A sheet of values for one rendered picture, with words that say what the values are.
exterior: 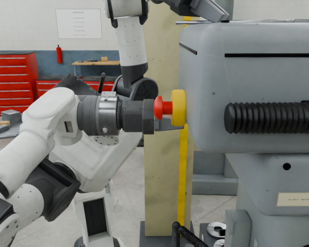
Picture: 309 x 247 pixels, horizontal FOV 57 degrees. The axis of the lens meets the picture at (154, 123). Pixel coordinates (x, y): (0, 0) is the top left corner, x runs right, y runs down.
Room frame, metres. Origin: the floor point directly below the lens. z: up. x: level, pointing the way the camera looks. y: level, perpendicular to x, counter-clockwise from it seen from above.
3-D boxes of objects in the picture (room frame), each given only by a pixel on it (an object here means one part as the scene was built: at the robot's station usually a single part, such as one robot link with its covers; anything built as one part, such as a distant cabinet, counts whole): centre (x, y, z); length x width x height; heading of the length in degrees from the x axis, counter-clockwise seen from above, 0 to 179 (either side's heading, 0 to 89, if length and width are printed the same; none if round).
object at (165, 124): (0.54, -0.03, 1.70); 0.06 x 0.02 x 0.03; 91
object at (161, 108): (0.45, -0.02, 1.76); 0.04 x 0.03 x 0.04; 1
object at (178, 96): (0.45, -0.04, 1.76); 0.06 x 0.02 x 0.06; 1
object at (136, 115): (0.60, 0.06, 1.70); 0.13 x 0.12 x 0.10; 1
